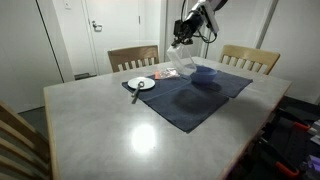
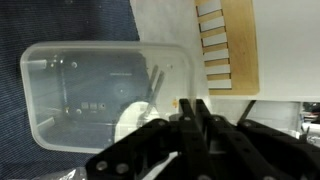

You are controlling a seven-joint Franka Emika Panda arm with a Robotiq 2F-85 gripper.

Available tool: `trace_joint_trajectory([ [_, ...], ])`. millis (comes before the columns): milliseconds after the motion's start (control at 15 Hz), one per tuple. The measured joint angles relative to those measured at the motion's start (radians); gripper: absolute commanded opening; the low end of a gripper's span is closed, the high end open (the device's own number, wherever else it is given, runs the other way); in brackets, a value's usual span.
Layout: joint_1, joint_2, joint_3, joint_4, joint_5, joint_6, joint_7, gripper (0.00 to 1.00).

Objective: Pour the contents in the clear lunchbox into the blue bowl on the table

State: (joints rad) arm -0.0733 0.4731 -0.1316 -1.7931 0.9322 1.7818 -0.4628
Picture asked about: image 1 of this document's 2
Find blue plastic bowl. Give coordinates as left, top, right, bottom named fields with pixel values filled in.
left=190, top=65, right=219, bottom=85

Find clear orange snack bag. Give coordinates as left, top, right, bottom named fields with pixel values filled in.
left=153, top=67, right=181, bottom=81

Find light wooden slat-back chair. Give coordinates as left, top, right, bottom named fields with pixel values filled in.
left=218, top=44, right=281, bottom=76
left=0, top=99, right=53, bottom=180

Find white entry door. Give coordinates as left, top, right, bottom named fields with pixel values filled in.
left=84, top=0, right=143, bottom=76

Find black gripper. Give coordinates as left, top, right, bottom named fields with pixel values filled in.
left=170, top=10, right=205, bottom=47

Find dark blue cloth placemat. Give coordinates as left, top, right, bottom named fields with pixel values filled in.
left=176, top=63, right=253, bottom=99
left=121, top=74, right=231, bottom=133

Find dark doormat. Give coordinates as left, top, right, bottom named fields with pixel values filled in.
left=73, top=72, right=99, bottom=81

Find silver door lever handle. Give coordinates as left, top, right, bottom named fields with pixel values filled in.
left=91, top=20, right=104, bottom=33

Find silver aluminium bracket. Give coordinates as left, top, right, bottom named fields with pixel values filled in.
left=309, top=119, right=320, bottom=147

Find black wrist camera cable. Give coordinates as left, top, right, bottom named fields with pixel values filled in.
left=192, top=29, right=218, bottom=45

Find small white plate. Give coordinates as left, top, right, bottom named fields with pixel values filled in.
left=127, top=76, right=157, bottom=91

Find long black robot cable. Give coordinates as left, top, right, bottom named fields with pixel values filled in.
left=180, top=0, right=188, bottom=22

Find brown wooden slat-back chair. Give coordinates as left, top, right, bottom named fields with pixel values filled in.
left=107, top=44, right=160, bottom=74

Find metal spoon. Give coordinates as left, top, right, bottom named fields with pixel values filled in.
left=130, top=80, right=146, bottom=105

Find black orange bar clamp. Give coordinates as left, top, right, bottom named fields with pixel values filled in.
left=275, top=109, right=314, bottom=134
left=258, top=137, right=302, bottom=178

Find aluminium extrusion rail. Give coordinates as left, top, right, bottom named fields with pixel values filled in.
left=301, top=153, right=320, bottom=176

